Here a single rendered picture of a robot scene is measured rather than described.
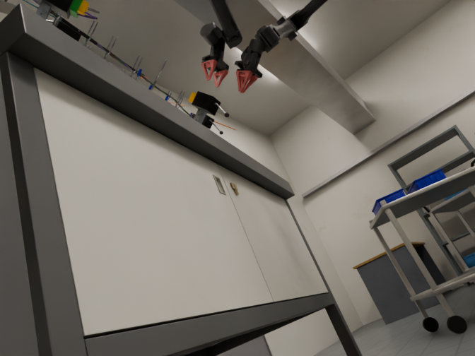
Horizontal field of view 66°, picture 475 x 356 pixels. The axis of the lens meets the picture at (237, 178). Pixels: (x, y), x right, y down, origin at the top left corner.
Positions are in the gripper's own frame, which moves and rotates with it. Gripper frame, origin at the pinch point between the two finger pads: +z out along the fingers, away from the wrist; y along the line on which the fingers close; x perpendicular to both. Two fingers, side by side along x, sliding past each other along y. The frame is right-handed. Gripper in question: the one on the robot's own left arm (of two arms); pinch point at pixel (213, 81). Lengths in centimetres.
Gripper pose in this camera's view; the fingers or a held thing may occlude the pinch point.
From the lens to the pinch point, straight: 151.7
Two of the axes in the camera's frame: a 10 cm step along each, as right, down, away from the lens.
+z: -1.0, 9.5, -2.8
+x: 8.2, -0.8, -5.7
